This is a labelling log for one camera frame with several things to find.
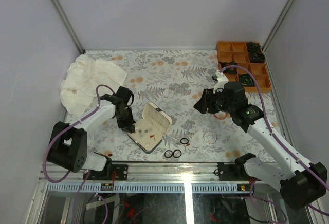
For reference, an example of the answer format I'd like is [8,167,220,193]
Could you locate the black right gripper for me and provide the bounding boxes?
[193,87,235,115]

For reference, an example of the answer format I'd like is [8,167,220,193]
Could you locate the cream and navy jewelry box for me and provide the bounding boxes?
[127,102,172,154]

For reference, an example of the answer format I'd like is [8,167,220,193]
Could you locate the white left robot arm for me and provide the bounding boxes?
[46,86,172,180]

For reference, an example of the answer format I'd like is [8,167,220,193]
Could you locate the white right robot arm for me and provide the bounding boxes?
[200,82,328,211]

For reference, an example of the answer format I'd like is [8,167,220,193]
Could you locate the floral table mat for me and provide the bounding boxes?
[56,49,290,163]

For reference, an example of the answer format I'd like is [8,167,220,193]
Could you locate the orange-red bangle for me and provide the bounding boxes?
[214,113,228,120]

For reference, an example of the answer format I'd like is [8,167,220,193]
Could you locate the dark fabric flower orange dots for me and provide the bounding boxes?
[220,61,237,74]

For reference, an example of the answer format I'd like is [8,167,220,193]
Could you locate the dark green fabric flower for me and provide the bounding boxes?
[238,74,255,87]

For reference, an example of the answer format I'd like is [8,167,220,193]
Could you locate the white crumpled cloth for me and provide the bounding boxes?
[60,54,127,117]

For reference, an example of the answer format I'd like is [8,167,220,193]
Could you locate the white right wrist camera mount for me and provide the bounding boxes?
[212,70,229,93]

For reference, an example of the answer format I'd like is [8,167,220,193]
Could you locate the silver wire bangle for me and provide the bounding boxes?
[203,131,218,144]

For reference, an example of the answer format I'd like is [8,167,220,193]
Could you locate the aluminium rail frame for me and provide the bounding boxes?
[38,161,316,194]

